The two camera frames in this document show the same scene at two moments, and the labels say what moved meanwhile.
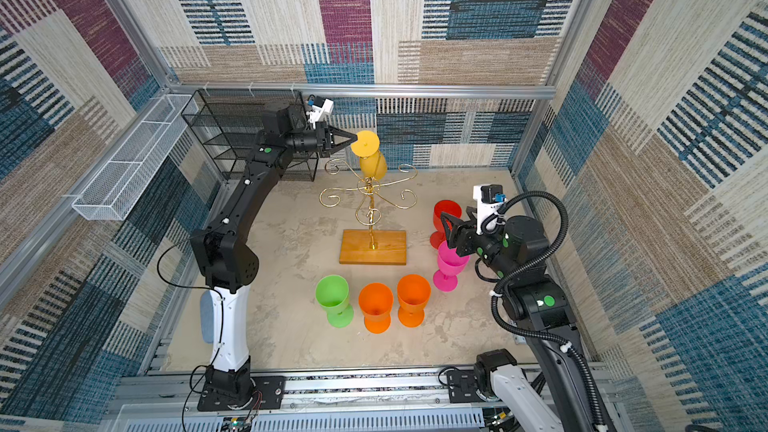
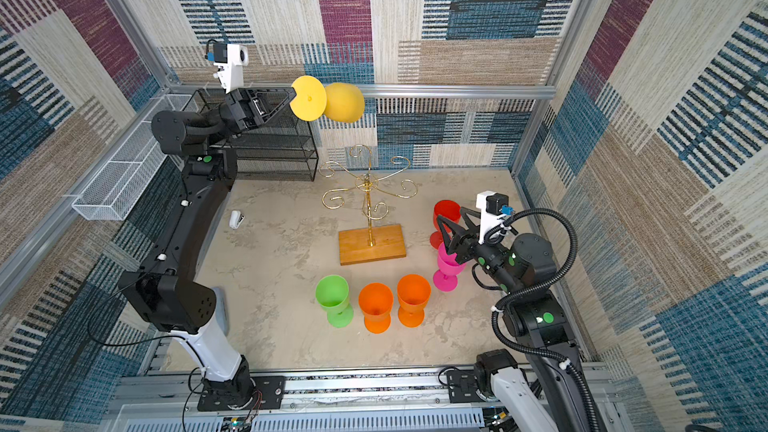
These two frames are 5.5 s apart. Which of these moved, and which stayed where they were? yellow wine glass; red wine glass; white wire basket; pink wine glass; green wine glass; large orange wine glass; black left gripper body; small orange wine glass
Moved: yellow wine glass; black left gripper body
Stayed: small orange wine glass; green wine glass; large orange wine glass; red wine glass; pink wine glass; white wire basket
